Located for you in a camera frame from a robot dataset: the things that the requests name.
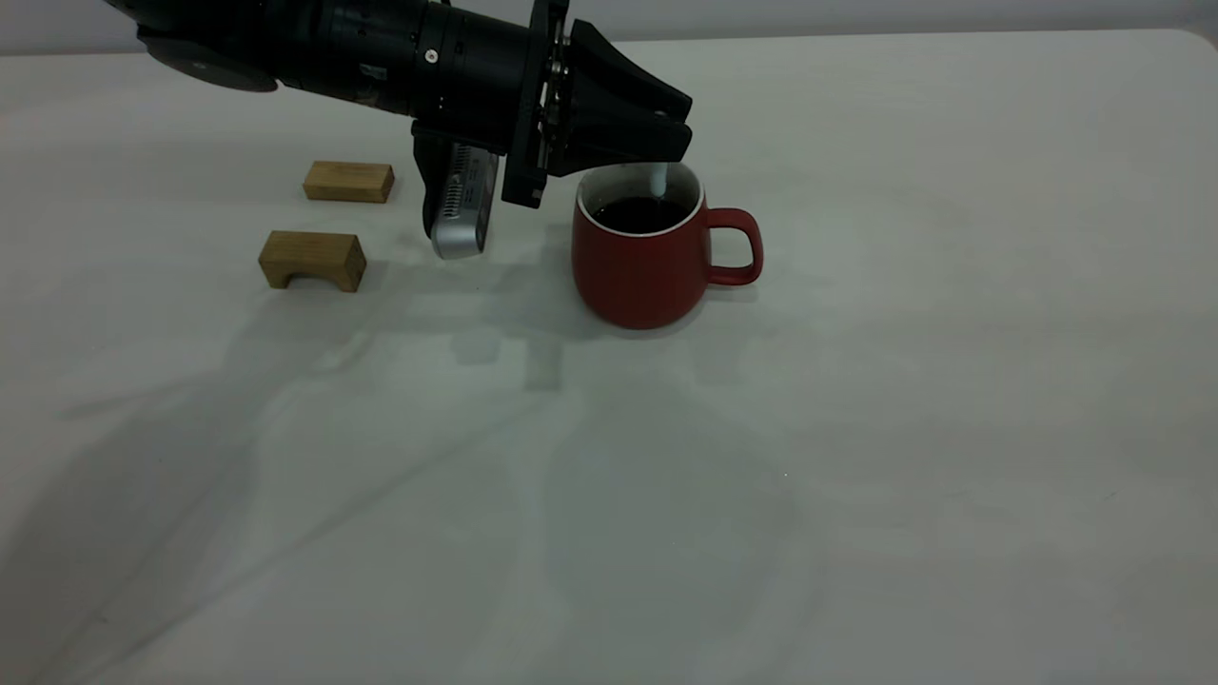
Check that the arched wooden block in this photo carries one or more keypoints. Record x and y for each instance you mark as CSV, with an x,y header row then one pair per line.
x,y
314,255

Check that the flat rectangular wooden block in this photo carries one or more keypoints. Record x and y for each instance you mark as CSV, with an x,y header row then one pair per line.
x,y
348,182

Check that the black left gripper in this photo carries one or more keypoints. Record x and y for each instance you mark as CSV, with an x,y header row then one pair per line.
x,y
533,114

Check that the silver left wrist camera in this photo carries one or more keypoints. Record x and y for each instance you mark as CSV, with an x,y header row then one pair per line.
x,y
461,205

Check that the red ceramic coffee mug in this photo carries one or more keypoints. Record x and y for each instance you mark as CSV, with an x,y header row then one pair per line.
x,y
647,276

